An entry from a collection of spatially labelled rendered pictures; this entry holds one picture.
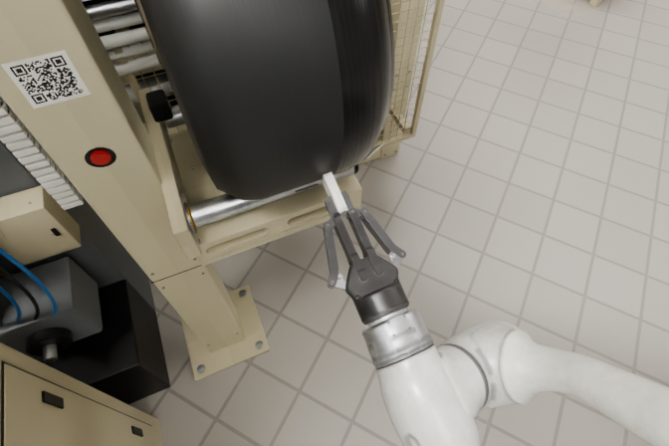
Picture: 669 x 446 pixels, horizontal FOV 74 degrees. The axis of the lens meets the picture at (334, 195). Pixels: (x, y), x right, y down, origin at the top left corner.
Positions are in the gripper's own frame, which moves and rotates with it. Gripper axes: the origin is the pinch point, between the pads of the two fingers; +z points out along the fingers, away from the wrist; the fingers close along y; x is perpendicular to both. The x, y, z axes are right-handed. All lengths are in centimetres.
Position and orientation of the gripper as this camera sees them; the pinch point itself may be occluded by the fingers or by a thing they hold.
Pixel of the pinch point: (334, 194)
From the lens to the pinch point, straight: 70.7
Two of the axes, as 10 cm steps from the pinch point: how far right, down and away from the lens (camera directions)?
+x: -0.9, 3.6, 9.3
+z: -3.8, -8.7, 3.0
